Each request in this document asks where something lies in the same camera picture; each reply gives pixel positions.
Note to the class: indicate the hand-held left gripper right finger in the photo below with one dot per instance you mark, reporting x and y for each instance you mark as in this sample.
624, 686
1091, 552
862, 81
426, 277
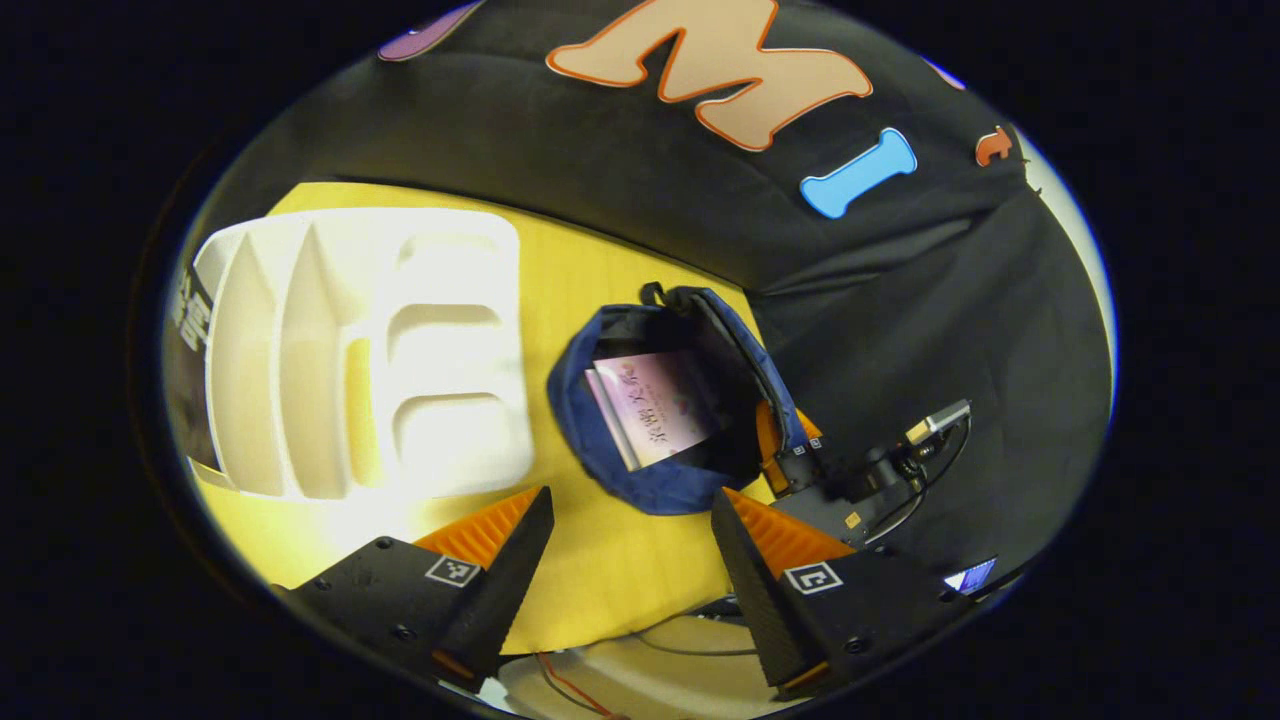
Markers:
755, 600

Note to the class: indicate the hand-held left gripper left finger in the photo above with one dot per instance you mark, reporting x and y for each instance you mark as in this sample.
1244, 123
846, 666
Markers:
510, 590

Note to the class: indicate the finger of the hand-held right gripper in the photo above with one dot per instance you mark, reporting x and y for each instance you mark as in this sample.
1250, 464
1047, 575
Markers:
810, 428
772, 450

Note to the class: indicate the pink purple cover book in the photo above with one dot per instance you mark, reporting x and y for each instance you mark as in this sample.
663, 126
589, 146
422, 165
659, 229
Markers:
665, 405

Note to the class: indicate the blue schoolbag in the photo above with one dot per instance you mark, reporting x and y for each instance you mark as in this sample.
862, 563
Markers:
590, 470

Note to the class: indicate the pale pink cover book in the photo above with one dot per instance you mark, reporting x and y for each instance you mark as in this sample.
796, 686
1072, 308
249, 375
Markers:
608, 420

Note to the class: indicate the white plastic bookshelf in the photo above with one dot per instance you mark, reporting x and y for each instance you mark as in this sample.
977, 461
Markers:
330, 300

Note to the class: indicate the black backdrop cloth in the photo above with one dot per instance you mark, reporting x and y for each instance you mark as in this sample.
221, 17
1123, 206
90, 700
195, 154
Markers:
900, 320

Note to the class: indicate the small lit screen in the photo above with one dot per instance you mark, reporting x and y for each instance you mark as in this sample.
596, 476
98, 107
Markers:
972, 576

